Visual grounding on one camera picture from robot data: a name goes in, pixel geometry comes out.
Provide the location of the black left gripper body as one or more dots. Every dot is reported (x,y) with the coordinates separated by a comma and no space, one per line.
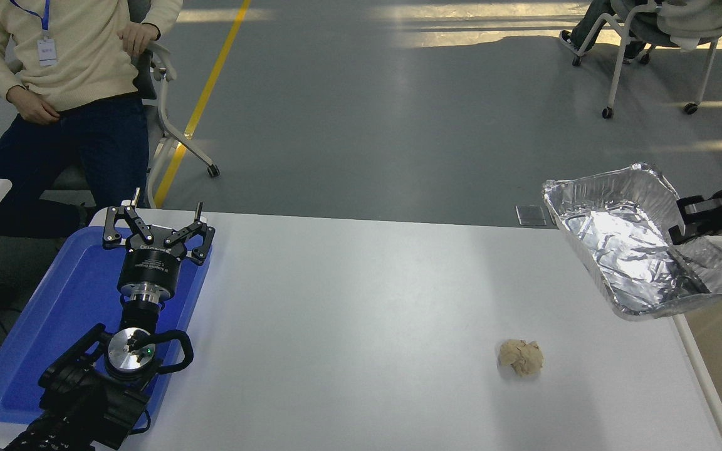
(151,266)

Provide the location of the silver foil tray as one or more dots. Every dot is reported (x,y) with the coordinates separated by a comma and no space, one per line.
(618,244)

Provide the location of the seated person's left forearm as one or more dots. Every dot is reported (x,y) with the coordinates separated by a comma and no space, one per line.
(163,12)

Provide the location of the metal floor outlet plate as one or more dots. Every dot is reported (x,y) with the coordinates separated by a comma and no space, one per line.
(529,217)

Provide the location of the seated person's right hand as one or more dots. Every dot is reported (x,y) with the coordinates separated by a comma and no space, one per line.
(35,108)

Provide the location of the seated person's left hand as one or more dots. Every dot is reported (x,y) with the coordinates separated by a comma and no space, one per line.
(138,36)

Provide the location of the blue plastic tray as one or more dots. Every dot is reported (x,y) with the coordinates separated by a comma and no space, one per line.
(66,313)

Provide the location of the white wheeled chair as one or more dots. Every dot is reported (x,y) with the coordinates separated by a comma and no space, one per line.
(617,78)

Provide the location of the seated person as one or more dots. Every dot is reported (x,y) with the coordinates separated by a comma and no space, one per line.
(79,62)

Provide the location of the crumpled tan paper ball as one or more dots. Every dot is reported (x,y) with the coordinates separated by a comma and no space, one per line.
(521,358)

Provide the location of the white frame office chair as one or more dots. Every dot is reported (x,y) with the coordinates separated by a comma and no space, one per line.
(170,128)

